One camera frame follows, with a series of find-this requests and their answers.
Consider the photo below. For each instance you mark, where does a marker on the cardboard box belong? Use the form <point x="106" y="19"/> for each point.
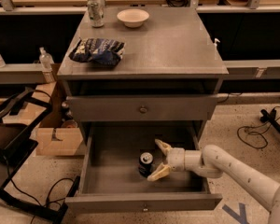
<point x="55" y="135"/>

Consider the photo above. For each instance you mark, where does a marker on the grey drawer cabinet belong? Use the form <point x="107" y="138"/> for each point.
<point x="170" y="54"/>

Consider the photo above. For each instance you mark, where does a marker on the blue chip bag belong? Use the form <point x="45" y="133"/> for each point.
<point x="105" y="52"/>

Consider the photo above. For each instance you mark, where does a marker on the black cart frame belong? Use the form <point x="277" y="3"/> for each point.
<point x="15" y="148"/>

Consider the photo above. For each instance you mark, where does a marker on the white ceramic bowl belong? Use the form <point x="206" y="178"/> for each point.
<point x="133" y="18"/>

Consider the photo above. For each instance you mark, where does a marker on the grey top drawer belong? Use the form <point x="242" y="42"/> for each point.
<point x="142" y="107"/>

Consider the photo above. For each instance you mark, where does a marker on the grey open middle drawer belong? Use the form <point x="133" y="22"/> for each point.
<point x="110" y="181"/>

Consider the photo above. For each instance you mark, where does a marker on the clear plastic bottle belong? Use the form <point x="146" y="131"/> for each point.
<point x="45" y="59"/>

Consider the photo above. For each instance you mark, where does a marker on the white pump dispenser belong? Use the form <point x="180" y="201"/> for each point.
<point x="216" y="43"/>

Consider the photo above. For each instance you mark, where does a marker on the silver green soda can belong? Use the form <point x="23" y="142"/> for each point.
<point x="96" y="13"/>

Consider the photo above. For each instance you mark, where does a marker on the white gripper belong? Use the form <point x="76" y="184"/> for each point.
<point x="176" y="159"/>

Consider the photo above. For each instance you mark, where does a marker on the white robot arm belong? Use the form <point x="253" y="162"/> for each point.
<point x="211" y="162"/>

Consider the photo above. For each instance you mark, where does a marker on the blue pepsi can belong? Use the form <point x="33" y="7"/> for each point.
<point x="145" y="164"/>

